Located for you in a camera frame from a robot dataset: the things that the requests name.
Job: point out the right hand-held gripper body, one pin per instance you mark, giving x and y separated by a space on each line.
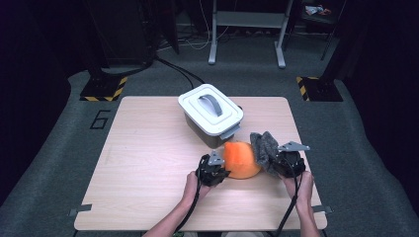
290 164

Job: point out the grey tape strip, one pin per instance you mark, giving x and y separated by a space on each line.
80 209
324 208

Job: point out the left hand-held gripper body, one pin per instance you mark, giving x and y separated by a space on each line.
209 174

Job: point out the dark shelf with small items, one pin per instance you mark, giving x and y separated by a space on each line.
316 11

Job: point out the orange plush toy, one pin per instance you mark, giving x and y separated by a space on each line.
242 161

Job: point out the person's right hand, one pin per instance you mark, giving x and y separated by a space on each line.
303 192

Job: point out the person's left hand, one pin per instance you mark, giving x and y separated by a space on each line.
194 192

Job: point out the grey fluffy cloth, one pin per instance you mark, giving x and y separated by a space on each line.
263 151

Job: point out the brown translucent storage box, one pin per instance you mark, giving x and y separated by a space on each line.
201 136

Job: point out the black yellow striped stand base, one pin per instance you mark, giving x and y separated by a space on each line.
321 90
102 89

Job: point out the white metal stand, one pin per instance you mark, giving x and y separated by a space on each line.
250 19

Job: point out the black cabinet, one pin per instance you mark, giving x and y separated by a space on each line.
122 29

